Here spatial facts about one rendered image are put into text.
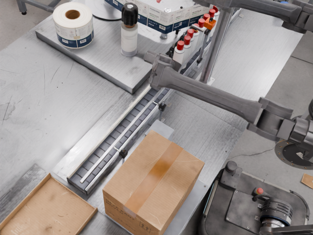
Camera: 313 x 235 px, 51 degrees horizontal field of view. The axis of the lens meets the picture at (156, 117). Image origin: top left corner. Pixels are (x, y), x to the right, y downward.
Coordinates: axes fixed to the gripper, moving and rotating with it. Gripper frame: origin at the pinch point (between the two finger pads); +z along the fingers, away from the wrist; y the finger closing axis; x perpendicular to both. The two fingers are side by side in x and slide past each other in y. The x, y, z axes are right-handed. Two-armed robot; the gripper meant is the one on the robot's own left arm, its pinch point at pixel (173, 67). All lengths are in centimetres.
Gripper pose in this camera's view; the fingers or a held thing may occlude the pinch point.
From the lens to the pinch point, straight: 172.0
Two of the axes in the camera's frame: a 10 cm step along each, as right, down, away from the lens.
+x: -4.8, 8.6, 1.5
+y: -8.3, -5.1, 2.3
